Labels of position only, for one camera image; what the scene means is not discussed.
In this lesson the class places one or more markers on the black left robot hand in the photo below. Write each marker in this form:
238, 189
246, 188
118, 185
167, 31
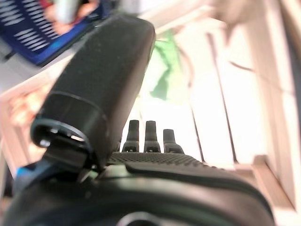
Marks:
101, 77

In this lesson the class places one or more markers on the blue plastic slotted basket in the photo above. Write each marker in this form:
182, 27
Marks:
28, 28

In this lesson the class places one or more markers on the green leafy vegetable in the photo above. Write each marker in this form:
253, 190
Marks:
165, 68

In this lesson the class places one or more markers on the orange vegetable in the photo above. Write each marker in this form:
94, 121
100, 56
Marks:
84, 9

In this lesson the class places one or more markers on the white cylindrical vegetable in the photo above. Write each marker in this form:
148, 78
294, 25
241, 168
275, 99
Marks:
67, 10

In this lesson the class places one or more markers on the light wooden slatted crate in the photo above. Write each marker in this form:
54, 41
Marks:
235, 94

